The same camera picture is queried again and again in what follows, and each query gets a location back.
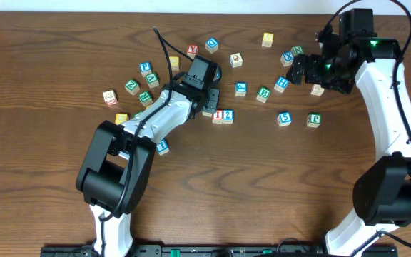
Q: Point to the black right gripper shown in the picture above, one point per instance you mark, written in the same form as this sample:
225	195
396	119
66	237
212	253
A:
312	61

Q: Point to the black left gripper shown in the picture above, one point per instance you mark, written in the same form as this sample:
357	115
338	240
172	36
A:
215	102

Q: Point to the red I wooden block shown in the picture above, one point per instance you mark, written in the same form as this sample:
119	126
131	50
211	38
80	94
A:
217	117

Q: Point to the blue 2 wooden block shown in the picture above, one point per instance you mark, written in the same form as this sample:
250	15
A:
228	116

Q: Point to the red A wooden block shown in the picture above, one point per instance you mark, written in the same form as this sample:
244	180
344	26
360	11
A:
208	114

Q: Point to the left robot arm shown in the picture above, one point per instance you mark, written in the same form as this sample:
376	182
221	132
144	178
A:
116	168

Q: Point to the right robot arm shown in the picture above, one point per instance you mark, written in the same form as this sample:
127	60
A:
382	195

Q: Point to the red Y wooden block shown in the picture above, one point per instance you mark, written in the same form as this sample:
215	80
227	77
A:
192	51

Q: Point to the plain animal wooden block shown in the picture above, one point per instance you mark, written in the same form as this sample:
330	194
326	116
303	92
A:
317	90

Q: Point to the blue D far wooden block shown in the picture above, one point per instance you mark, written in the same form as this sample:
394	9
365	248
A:
212	45

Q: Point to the yellow O wooden block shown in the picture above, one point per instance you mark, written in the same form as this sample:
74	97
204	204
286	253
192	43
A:
174	62

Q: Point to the plain picture wooden block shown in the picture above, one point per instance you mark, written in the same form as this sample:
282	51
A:
236	60

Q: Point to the blue p wooden block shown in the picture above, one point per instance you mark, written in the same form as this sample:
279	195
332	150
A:
145	68
241	89

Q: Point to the green N wooden block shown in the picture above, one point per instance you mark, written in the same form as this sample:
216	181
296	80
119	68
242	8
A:
297	50

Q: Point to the blue X wooden block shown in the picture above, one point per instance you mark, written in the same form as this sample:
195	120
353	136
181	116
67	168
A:
287	58

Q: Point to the green V wooden block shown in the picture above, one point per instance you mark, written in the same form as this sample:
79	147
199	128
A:
152	80

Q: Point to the blue H wooden block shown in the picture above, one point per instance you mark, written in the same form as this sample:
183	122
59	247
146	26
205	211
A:
281	84

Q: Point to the green j wooden block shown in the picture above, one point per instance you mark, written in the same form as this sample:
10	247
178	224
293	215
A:
138	113
314	120

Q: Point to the blue P left wooden block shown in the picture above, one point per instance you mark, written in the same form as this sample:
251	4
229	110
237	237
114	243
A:
145	68

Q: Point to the green R wooden block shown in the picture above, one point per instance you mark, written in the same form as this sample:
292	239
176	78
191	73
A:
145	98

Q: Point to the green B wooden block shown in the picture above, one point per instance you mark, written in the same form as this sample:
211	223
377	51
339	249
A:
263	94

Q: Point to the blue 5 wooden block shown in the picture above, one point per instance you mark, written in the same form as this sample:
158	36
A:
284	119

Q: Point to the yellow far wooden block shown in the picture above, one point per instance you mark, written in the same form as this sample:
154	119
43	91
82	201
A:
267	40

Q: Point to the green Z wooden block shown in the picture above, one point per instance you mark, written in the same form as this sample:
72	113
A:
132	86

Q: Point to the green J left wooden block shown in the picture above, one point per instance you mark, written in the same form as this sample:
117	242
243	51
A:
138	113

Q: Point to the blue T wooden block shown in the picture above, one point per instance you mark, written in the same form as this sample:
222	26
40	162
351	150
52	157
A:
162	147

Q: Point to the yellow G wooden block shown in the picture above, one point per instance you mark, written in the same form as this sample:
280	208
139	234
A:
120	118

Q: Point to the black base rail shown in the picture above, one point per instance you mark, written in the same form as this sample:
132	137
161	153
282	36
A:
184	251

